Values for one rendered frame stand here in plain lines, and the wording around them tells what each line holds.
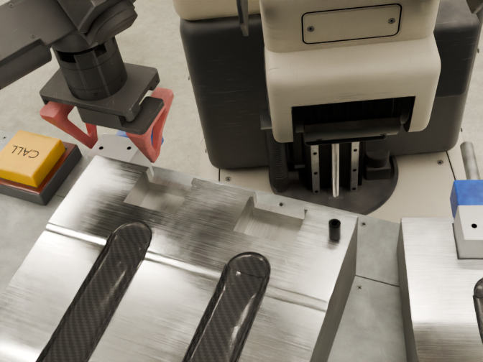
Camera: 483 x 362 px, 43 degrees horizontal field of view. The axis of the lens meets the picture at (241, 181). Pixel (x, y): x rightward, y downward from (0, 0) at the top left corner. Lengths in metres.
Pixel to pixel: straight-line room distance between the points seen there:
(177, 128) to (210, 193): 1.38
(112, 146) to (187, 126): 1.26
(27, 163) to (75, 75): 0.17
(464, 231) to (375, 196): 0.81
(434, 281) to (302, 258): 0.11
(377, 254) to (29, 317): 0.32
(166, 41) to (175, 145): 0.54
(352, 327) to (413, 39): 0.41
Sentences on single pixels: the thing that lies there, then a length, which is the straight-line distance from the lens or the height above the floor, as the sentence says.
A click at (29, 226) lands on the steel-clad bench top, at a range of 0.71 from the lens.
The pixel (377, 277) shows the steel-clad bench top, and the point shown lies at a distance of 0.60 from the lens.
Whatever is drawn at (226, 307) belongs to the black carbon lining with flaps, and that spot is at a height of 0.88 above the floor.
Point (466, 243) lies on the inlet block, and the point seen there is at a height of 0.88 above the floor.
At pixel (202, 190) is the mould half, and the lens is 0.55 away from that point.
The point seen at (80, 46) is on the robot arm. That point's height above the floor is 1.00.
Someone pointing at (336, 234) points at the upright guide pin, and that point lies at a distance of 0.50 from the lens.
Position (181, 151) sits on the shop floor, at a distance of 1.85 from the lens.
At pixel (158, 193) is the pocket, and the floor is 0.86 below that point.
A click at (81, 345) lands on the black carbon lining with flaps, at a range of 0.51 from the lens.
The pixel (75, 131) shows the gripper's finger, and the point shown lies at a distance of 0.67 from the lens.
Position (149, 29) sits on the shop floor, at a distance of 2.37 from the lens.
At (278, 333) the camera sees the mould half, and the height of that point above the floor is 0.89.
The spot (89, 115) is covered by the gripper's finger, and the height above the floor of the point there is 0.92.
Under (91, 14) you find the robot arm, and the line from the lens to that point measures 0.47.
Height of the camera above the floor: 1.31
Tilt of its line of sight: 49 degrees down
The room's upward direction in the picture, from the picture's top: 10 degrees counter-clockwise
